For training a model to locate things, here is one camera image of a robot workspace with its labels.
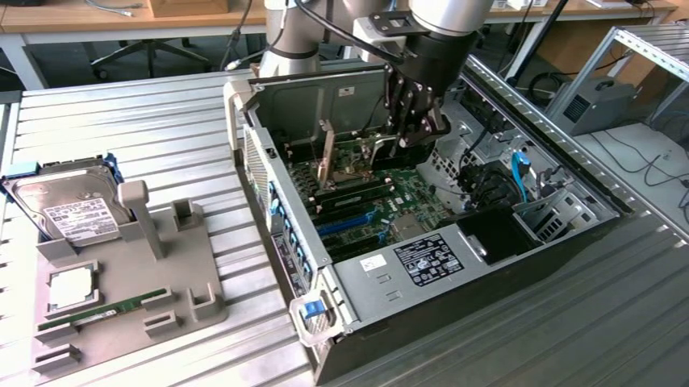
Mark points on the blue expansion slot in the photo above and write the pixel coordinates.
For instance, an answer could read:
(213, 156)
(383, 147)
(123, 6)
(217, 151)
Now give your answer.
(344, 226)

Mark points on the white small box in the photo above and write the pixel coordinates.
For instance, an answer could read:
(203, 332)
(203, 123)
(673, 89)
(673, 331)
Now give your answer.
(525, 5)

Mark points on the black tripod pole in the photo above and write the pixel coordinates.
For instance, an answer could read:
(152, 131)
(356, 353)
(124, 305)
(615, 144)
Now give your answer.
(549, 22)

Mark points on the black office chair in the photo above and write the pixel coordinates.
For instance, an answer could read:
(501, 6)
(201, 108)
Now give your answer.
(151, 46)

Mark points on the aluminium profile frame table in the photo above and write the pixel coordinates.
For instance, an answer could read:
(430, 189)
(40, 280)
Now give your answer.
(645, 44)

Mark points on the hard disk with blue frame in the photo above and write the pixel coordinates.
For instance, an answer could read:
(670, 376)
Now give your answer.
(64, 201)

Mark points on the brown cardboard box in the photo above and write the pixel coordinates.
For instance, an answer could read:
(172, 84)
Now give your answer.
(188, 8)

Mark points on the CPU socket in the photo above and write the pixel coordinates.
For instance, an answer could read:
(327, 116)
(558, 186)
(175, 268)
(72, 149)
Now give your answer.
(347, 178)

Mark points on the grey parts rack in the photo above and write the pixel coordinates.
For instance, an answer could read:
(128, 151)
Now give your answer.
(135, 282)

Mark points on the open black PC case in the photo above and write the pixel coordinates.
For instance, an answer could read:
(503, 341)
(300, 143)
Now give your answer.
(485, 306)

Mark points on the green motherboard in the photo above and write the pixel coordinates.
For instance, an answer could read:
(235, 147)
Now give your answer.
(414, 193)

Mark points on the wooden desk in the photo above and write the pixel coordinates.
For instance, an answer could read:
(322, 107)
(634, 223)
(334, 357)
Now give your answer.
(80, 20)

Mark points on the dark RAM stick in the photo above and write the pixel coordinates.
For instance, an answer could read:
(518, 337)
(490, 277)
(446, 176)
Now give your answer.
(355, 197)

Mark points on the silver CPU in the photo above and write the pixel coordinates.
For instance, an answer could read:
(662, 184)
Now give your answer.
(69, 288)

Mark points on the silver chipset heatsink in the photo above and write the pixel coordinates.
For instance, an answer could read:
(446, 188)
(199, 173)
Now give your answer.
(408, 225)

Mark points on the silver power supply with label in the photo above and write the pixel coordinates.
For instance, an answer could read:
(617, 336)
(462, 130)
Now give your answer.
(376, 290)

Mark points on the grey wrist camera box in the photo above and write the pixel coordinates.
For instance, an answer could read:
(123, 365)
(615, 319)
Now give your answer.
(376, 40)

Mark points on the green RAM stick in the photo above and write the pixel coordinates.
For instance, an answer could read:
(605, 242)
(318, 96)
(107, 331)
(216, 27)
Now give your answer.
(128, 303)

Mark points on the blue case latch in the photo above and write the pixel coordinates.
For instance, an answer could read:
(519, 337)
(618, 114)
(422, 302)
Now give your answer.
(312, 310)

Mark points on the thin metal locking lever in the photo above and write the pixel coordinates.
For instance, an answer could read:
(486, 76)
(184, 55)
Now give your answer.
(314, 147)

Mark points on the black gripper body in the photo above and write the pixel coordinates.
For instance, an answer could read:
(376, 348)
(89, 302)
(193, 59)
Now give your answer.
(435, 60)

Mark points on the silver disk bay cage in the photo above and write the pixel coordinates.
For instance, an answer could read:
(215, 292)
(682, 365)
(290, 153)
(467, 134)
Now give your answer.
(462, 133)

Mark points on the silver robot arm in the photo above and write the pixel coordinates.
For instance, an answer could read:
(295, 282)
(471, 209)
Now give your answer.
(290, 48)

